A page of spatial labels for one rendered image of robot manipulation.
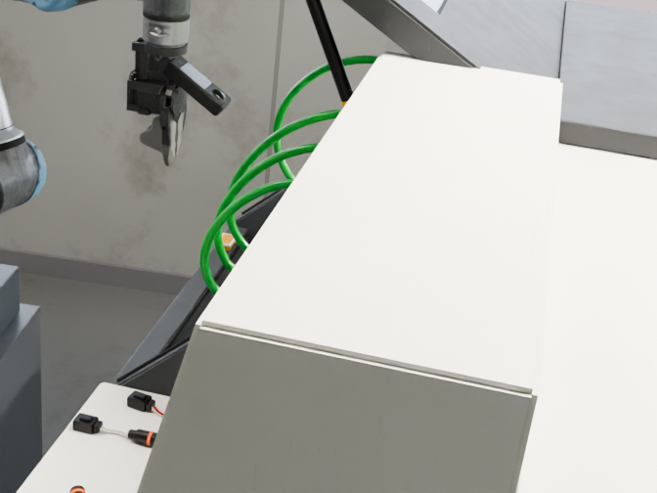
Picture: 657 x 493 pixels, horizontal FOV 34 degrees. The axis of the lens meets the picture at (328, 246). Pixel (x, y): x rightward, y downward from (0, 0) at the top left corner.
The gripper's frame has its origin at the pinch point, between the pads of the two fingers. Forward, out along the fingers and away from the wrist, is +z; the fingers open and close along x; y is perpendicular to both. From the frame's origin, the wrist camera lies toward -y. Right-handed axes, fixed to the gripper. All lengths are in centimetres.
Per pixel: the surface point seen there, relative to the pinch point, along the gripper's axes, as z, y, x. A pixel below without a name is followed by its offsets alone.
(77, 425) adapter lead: 21, -4, 48
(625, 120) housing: -29, -69, 31
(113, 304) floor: 120, 69, -144
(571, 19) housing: -29, -61, -20
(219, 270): 25.8, -6.3, -11.3
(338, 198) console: -34, -43, 82
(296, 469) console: -25, -46, 105
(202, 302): 27.9, -6.2, -2.0
